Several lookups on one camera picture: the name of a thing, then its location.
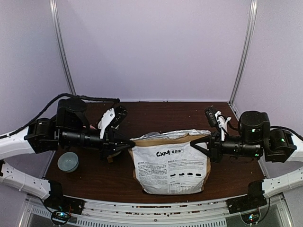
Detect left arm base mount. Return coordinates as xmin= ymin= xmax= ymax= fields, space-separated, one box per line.
xmin=43 ymin=180 xmax=85 ymax=227

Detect right metal frame post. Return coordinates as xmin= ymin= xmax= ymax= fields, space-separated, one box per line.
xmin=229 ymin=0 xmax=258 ymax=106

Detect light blue ceramic bowl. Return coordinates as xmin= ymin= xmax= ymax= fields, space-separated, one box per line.
xmin=57 ymin=152 xmax=79 ymax=173

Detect cream pet bowl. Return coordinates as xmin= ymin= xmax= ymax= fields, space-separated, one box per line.
xmin=107 ymin=152 xmax=121 ymax=163

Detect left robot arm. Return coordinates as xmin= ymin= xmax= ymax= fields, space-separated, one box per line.
xmin=0 ymin=98 xmax=135 ymax=210

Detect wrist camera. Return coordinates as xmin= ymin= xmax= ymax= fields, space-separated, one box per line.
xmin=97 ymin=105 xmax=128 ymax=139
xmin=205 ymin=106 xmax=232 ymax=141

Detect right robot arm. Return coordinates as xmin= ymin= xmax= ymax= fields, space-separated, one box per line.
xmin=190 ymin=107 xmax=303 ymax=163

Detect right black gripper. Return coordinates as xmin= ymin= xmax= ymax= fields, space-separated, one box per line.
xmin=191 ymin=128 xmax=263 ymax=164

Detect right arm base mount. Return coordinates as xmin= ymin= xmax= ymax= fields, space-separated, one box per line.
xmin=226 ymin=180 xmax=267 ymax=226

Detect metal food scoop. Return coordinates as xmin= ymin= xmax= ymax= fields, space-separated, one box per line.
xmin=143 ymin=132 xmax=160 ymax=138

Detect metal frame post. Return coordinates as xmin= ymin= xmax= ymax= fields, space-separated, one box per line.
xmin=49 ymin=0 xmax=76 ymax=95
xmin=229 ymin=0 xmax=258 ymax=106

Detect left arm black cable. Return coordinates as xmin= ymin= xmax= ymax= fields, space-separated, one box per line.
xmin=0 ymin=93 xmax=121 ymax=140

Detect left metal frame post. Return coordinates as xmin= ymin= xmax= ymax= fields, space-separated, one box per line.
xmin=49 ymin=0 xmax=76 ymax=95

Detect front aluminium rail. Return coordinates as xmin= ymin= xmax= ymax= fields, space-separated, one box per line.
xmin=23 ymin=192 xmax=288 ymax=227

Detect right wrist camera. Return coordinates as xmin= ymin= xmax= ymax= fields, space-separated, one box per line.
xmin=205 ymin=106 xmax=232 ymax=141

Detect pet food bag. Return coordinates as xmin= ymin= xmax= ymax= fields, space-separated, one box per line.
xmin=129 ymin=129 xmax=211 ymax=195

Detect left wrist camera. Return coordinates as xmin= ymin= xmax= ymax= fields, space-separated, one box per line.
xmin=97 ymin=105 xmax=128 ymax=139

